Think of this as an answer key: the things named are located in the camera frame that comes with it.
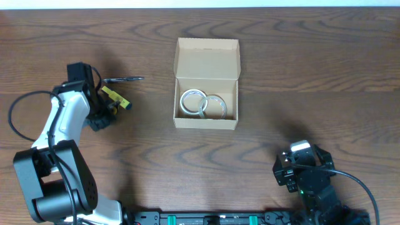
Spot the yellow highlighter marker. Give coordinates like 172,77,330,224
101,86,132,110

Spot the white tape roll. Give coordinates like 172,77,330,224
179,89,208,116

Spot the grey tape roll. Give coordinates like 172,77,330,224
198,96,228,119

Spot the brown cardboard box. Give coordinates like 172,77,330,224
172,37,241,130

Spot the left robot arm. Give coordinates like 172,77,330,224
13,81,124,224

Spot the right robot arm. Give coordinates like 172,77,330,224
272,140,371,225

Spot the black ballpoint pen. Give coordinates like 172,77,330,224
102,76,144,84

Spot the right black cable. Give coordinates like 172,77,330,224
290,164,381,225

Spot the black mounting rail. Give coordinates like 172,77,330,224
122,211,319,225

